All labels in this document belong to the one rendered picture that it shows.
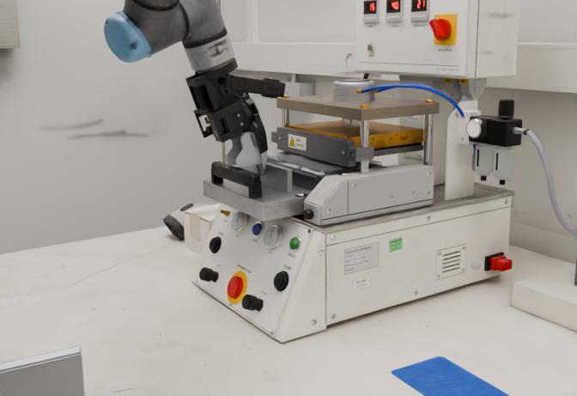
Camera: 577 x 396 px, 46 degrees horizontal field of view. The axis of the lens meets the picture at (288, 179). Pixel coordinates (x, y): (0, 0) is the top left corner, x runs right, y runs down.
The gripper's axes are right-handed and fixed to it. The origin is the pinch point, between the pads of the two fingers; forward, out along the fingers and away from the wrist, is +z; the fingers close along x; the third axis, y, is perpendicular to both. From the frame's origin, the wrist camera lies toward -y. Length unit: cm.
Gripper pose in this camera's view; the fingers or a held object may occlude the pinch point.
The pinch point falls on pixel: (263, 167)
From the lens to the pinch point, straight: 119.8
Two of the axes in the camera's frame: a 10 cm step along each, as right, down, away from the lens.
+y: -7.9, 4.5, -4.3
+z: 3.0, 8.8, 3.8
